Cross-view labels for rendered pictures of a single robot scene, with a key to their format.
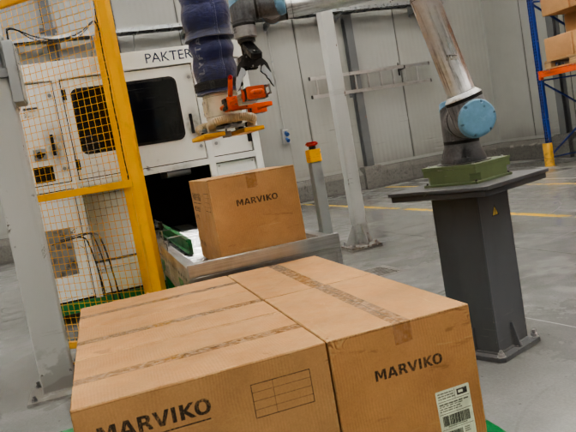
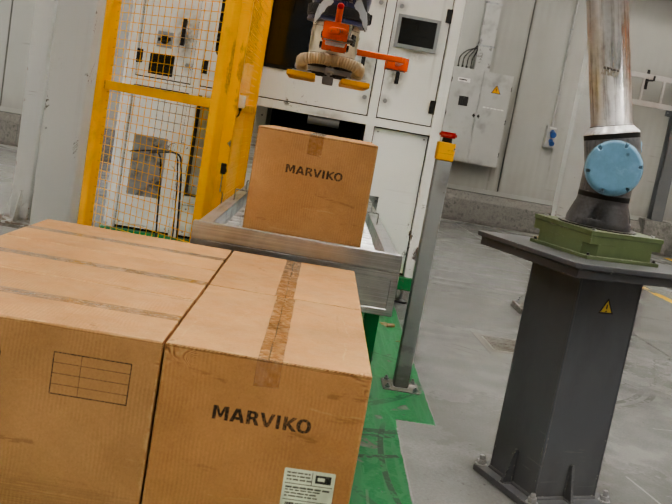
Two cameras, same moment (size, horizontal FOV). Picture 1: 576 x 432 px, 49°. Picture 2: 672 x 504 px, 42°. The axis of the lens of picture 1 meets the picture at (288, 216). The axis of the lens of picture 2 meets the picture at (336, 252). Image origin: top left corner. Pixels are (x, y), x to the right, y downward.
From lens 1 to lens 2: 72 cm
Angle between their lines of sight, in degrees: 14
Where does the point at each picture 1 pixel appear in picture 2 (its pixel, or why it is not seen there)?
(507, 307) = (573, 443)
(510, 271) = (600, 398)
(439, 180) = (548, 236)
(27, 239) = (61, 124)
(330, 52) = not seen: hidden behind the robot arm
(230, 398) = (25, 355)
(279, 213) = (335, 201)
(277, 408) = (77, 392)
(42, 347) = not seen: hidden behind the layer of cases
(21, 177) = (80, 49)
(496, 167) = (632, 249)
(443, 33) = (610, 35)
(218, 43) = not seen: outside the picture
